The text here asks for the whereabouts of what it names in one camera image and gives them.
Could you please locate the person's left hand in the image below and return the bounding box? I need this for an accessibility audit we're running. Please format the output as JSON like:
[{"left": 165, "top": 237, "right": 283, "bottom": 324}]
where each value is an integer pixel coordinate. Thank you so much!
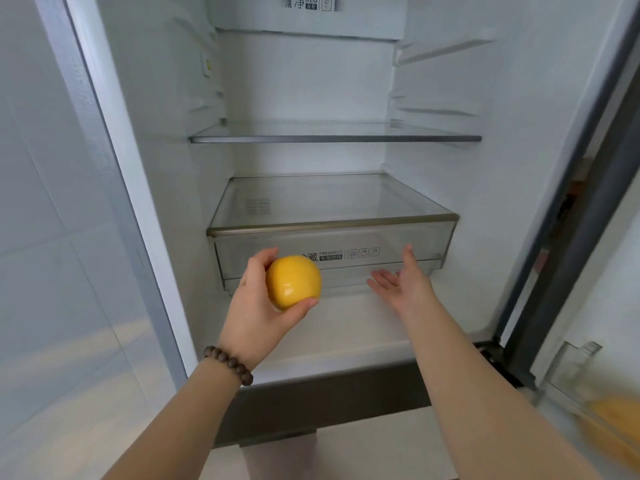
[{"left": 218, "top": 247, "right": 321, "bottom": 371}]

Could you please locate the white open refrigerator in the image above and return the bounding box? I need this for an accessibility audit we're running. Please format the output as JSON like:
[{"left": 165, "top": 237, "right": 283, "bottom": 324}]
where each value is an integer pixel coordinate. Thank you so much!
[{"left": 31, "top": 0, "right": 632, "bottom": 451}]

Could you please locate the clear plastic door bin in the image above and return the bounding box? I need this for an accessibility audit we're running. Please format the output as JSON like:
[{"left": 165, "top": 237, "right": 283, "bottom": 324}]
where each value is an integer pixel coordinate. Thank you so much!
[{"left": 531, "top": 340, "right": 640, "bottom": 480}]

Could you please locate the person's right forearm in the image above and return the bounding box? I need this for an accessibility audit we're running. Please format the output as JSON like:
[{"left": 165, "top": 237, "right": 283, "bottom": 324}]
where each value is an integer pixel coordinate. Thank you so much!
[{"left": 399, "top": 300, "right": 605, "bottom": 480}]

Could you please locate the person's left forearm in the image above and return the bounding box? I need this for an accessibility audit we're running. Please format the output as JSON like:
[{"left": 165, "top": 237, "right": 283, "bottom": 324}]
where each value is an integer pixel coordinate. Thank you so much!
[{"left": 101, "top": 356, "right": 247, "bottom": 480}]

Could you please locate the grey freezer drawer front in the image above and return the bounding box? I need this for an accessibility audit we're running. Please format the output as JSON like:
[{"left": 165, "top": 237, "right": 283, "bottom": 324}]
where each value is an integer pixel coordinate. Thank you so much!
[{"left": 212, "top": 360, "right": 434, "bottom": 449}]

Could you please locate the glass crisper drawer cover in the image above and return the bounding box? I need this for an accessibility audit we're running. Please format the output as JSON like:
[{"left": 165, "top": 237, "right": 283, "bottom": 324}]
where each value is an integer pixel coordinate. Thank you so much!
[{"left": 206, "top": 172, "right": 461, "bottom": 239}]

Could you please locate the clear plastic crisper drawer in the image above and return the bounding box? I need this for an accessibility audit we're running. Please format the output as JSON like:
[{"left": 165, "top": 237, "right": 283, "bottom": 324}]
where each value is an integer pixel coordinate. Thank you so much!
[{"left": 213, "top": 221, "right": 457, "bottom": 297}]

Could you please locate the white deodoriser panel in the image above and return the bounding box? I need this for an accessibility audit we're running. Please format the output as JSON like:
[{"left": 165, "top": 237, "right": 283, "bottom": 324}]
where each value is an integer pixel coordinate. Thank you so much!
[{"left": 207, "top": 0, "right": 412, "bottom": 42}]

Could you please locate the glass refrigerator shelf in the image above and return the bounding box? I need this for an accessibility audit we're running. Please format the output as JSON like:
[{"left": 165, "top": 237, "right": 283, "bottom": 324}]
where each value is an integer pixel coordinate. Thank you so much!
[{"left": 188, "top": 119, "right": 484, "bottom": 145}]

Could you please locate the brown wooden bead bracelet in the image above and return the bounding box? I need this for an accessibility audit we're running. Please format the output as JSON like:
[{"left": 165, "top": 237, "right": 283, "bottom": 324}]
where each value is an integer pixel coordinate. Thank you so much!
[{"left": 202, "top": 346, "right": 255, "bottom": 387}]

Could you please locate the yellow round fruit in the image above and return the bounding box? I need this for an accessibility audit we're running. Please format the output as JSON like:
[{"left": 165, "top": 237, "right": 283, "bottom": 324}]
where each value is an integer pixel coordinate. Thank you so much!
[
  {"left": 576, "top": 396, "right": 640, "bottom": 473},
  {"left": 265, "top": 255, "right": 323, "bottom": 312}
]

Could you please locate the person's right hand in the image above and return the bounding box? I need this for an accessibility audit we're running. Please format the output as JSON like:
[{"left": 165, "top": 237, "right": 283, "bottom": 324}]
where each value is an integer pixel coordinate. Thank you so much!
[{"left": 366, "top": 243, "right": 442, "bottom": 318}]

